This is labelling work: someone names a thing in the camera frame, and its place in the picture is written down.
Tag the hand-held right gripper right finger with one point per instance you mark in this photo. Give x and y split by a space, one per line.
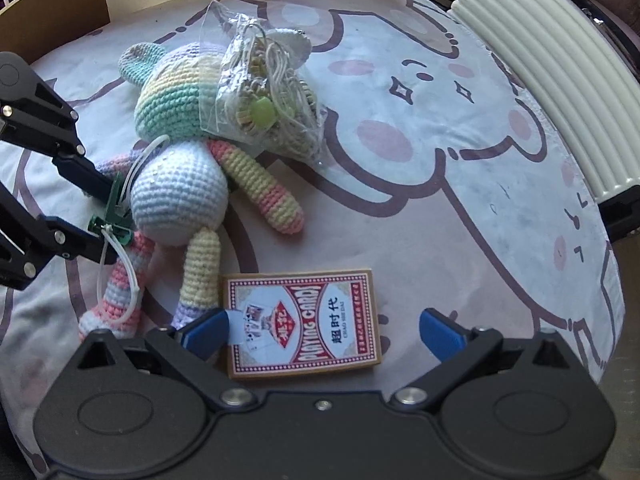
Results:
442 335

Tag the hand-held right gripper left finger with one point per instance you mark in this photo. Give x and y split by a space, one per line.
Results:
202 335

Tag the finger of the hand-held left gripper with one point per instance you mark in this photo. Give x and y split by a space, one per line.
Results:
80 172
70 240

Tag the pastel crochet bunny toy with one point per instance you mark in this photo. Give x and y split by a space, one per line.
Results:
180 195

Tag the red playing card box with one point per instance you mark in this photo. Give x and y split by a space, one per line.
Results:
320 330

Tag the bear printed blanket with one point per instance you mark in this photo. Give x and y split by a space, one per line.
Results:
425 210

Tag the cream ribbed suitcase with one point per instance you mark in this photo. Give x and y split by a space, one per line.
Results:
540 60

